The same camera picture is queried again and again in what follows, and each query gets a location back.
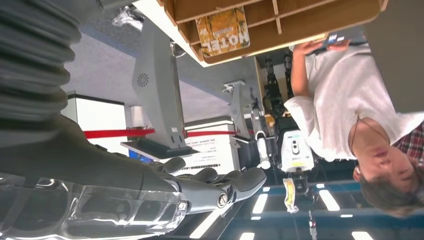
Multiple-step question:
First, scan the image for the red barrier belt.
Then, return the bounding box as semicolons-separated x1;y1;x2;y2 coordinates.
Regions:
83;128;256;140

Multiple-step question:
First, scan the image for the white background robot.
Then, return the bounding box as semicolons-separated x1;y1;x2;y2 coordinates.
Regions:
250;99;273;170

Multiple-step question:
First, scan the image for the autumn print plastic card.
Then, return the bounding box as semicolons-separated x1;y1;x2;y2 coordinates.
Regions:
194;5;252;60

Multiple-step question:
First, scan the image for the white printed signboard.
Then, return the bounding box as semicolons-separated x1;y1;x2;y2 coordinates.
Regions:
183;119;242;175

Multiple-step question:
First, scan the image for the black-framed display board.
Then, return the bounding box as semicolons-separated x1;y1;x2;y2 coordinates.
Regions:
61;93;131;157

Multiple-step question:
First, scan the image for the crumpled clear plastic wrap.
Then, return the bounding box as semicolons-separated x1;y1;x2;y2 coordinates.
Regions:
111;5;146;32

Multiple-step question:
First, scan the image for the cardboard card organizer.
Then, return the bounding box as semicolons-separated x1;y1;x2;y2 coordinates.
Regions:
157;0;390;65

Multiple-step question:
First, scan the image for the grey laptop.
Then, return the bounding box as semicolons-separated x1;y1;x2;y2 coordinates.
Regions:
322;0;424;114

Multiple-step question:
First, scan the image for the white sensor unit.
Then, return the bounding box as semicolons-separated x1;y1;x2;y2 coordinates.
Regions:
280;130;315;174

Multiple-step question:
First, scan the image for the bystander person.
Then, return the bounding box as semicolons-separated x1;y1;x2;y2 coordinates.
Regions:
392;121;424;168

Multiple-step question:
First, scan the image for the grey kiosk stand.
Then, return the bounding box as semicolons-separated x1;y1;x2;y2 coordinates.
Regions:
222;80;253;140
96;0;200;163

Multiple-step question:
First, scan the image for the ceiling light panel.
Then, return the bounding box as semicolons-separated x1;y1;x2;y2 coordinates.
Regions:
188;206;229;239
318;189;341;212
251;193;269;215
351;231;375;240

